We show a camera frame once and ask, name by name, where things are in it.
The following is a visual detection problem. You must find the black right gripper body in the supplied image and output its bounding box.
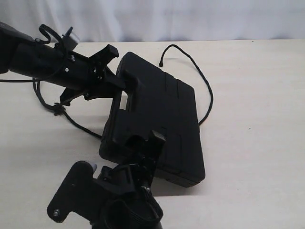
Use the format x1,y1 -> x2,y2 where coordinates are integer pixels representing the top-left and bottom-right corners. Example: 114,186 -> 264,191
95,143 -> 159,210

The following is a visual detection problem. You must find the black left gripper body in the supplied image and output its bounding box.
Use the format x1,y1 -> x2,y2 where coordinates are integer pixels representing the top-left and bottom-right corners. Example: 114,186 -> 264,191
54,51 -> 106,100

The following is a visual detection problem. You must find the black plastic carrying case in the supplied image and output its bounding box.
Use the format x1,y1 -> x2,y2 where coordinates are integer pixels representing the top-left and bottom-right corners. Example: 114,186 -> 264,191
99,52 -> 205,187

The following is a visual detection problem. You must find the black cord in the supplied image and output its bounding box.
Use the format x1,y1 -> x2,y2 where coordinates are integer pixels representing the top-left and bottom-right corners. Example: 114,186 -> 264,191
33,44 -> 214,139

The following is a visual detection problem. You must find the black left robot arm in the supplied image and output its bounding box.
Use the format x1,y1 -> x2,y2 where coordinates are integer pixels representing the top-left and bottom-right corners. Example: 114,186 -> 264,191
0,23 -> 136,106

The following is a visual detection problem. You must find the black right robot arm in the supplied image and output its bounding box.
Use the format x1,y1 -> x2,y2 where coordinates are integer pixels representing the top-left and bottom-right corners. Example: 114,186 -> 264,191
91,130 -> 166,229

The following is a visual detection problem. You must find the white backdrop curtain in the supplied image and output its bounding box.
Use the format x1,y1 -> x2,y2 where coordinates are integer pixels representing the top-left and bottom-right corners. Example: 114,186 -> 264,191
0,0 -> 305,42

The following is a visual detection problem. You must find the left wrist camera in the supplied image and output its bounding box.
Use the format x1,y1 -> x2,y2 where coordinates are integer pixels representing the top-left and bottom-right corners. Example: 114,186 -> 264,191
62,27 -> 80,51

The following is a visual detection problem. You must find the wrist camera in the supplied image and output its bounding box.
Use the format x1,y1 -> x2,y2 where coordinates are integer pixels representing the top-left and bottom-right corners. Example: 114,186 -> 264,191
62,27 -> 80,51
47,161 -> 99,223

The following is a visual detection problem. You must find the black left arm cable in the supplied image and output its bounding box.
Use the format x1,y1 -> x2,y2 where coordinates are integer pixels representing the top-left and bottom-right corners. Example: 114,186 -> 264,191
0,23 -> 72,83

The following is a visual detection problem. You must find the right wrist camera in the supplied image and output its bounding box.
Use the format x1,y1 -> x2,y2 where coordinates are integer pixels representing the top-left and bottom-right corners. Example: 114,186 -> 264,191
47,161 -> 99,223

